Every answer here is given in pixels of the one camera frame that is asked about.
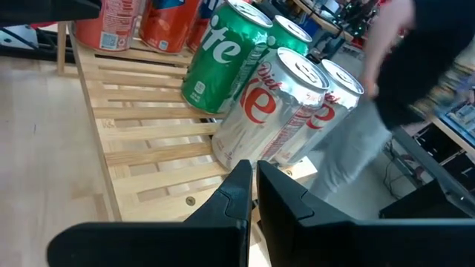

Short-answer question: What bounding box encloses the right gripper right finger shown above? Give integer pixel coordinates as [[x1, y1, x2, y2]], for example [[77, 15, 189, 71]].
[[255, 159, 475, 267]]

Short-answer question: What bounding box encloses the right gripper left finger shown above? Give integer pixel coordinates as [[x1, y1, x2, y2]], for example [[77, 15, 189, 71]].
[[46, 159, 254, 267]]

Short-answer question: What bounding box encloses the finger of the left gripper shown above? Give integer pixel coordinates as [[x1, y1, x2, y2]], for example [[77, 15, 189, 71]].
[[0, 0, 102, 27]]

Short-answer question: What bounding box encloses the silver Diet Coke can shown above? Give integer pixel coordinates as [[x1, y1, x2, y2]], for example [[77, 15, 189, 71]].
[[210, 47, 331, 172], [273, 58, 365, 167]]

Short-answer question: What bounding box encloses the green Sprite can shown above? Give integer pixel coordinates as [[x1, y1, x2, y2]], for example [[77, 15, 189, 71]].
[[265, 14, 314, 57], [180, 0, 274, 115]]

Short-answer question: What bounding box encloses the wooden slatted shelf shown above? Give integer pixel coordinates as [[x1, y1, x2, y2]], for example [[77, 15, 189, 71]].
[[55, 20, 319, 223]]

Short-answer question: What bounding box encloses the black equipment case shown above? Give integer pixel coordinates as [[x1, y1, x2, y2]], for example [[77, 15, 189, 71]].
[[378, 177, 475, 220]]

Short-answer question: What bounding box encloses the person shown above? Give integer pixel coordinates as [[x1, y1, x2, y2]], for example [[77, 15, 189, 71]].
[[309, 0, 475, 203]]

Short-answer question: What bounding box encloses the wooden workbench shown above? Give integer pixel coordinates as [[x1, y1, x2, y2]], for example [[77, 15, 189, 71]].
[[291, 0, 372, 44]]

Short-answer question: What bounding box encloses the black aluminium table frame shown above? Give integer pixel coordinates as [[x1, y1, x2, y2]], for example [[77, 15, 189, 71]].
[[0, 25, 77, 65]]

